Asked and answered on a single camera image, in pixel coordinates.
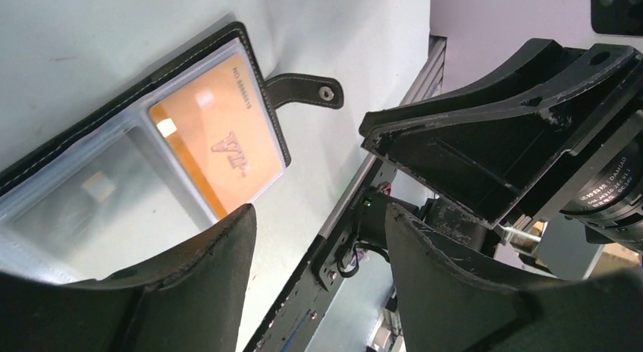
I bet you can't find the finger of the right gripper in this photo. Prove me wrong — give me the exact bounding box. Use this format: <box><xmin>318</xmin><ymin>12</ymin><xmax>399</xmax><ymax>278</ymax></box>
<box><xmin>359</xmin><ymin>38</ymin><xmax>642</xmax><ymax>226</ymax></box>

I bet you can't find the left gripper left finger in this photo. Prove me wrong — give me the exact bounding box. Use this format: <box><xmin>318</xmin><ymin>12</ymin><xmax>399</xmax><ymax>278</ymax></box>
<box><xmin>1</xmin><ymin>204</ymin><xmax>257</xmax><ymax>351</ymax></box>

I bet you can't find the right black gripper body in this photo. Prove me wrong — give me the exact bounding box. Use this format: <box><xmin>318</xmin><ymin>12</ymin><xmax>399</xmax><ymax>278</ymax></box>
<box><xmin>536</xmin><ymin>117</ymin><xmax>642</xmax><ymax>280</ymax></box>

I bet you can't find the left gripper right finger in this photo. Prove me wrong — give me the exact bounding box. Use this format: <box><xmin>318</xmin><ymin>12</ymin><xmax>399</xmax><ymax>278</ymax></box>
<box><xmin>385</xmin><ymin>204</ymin><xmax>642</xmax><ymax>351</ymax></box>

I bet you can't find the black leather card holder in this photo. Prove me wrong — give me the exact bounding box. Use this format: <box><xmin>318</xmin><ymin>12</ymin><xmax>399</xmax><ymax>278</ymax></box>
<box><xmin>1</xmin><ymin>22</ymin><xmax>343</xmax><ymax>284</ymax></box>

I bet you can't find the orange credit card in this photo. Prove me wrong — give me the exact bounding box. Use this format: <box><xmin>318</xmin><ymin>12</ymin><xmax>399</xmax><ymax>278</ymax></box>
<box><xmin>148</xmin><ymin>53</ymin><xmax>285</xmax><ymax>219</ymax></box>

